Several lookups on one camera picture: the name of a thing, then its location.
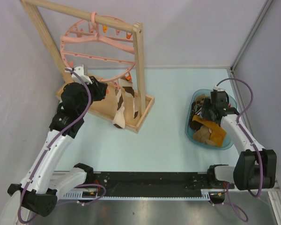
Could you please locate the white slotted cable duct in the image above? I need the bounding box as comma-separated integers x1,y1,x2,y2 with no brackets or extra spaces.
49,189,213,201

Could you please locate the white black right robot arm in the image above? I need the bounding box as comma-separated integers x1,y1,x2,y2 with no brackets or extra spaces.
201,89,277,193

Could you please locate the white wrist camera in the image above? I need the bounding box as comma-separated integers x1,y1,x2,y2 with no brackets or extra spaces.
213,85,226,92
71,64,92,84

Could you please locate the wooden hanger rack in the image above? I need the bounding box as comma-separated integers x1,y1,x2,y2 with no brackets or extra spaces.
21,0,155,133

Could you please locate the aluminium frame profile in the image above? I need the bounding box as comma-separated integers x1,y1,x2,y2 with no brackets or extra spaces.
234,0,281,218

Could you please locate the pink round clip hanger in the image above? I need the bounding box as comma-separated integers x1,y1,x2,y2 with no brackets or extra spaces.
60,11,136,86

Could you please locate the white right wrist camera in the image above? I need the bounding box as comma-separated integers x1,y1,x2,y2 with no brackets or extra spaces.
213,85,226,92

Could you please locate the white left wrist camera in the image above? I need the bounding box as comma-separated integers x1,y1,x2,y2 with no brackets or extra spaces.
71,64,92,84

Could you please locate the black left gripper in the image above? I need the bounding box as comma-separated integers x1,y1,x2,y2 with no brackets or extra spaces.
78,75,107,116

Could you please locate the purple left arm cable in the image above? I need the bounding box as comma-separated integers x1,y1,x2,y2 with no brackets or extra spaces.
17,67,92,223

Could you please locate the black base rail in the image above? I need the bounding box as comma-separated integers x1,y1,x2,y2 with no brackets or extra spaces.
84,172,212,198

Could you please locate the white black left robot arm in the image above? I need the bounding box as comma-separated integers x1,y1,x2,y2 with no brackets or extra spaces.
7,76,108,217

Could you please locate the cream brown striped sock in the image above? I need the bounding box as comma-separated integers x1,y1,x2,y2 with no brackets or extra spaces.
121,76,139,119

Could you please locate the blue plastic sock bin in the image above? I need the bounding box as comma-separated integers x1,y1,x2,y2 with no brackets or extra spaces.
185,89,233,150

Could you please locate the mustard yellow sock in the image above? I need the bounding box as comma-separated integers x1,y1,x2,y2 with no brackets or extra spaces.
192,115,227,147

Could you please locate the orange clothes clip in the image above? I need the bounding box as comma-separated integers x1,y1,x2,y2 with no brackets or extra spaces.
124,72,132,82

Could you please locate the pile of socks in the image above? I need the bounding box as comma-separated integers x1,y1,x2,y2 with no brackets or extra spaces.
189,94,227,147

